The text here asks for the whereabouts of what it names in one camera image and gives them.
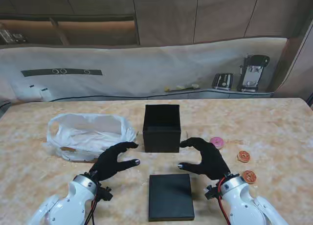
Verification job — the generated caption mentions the black silver coffee machine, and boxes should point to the black silver coffee machine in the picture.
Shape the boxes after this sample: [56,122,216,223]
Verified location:
[236,54,270,93]

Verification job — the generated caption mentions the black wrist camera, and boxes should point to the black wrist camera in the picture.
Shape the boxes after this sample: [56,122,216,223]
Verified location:
[205,184,220,201]
[97,185,113,202]

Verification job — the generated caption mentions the grey counter ledge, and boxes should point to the grey counter ledge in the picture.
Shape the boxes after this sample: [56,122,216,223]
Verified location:
[0,88,274,106]

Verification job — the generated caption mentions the orange frosted mini donut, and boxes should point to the orange frosted mini donut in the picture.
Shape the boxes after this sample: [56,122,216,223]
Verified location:
[241,170,257,184]
[237,150,251,163]

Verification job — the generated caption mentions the yellow fruit pieces on board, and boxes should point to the yellow fruit pieces on board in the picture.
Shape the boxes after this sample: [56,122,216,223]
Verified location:
[163,84,201,92]

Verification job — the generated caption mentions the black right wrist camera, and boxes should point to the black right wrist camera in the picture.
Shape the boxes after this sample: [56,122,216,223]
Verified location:
[205,184,220,201]

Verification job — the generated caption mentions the red black left arm cables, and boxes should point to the red black left arm cables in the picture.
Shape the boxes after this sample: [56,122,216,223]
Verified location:
[84,183,101,225]

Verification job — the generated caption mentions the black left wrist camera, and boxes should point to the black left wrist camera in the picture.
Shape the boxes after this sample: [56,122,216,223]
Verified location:
[97,185,113,202]

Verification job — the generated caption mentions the black device on shelf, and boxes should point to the black device on shelf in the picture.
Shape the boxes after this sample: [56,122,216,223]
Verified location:
[11,33,28,43]

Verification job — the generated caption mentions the black gift box lid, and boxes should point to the black gift box lid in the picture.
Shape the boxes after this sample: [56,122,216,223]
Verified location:
[148,174,196,223]

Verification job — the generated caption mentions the black open gift box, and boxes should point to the black open gift box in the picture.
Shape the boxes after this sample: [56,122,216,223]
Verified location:
[142,104,182,153]

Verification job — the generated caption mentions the black toaster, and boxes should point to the black toaster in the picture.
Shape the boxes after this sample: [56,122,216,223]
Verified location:
[211,72,234,90]

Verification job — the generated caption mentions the wooden wall shelf niche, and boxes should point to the wooden wall shelf niche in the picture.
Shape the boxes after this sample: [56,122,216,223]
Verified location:
[0,13,141,46]

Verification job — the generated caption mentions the dark strip with white rings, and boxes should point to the dark strip with white rings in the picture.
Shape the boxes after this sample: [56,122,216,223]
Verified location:
[21,68,103,77]

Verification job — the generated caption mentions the white protective cloth cover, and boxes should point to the white protective cloth cover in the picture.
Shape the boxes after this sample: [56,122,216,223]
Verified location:
[0,36,288,103]

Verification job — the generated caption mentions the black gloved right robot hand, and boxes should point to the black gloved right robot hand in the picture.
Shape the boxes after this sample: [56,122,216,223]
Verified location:
[177,137,232,180]

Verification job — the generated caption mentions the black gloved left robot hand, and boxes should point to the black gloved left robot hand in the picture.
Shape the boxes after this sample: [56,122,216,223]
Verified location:
[89,141,141,181]

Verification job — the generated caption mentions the white printed plastic bag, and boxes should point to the white printed plastic bag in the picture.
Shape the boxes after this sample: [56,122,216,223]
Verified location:
[46,113,137,163]

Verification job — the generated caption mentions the pink frosted mini donut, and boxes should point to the pink frosted mini donut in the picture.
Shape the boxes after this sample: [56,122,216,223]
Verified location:
[210,136,225,150]

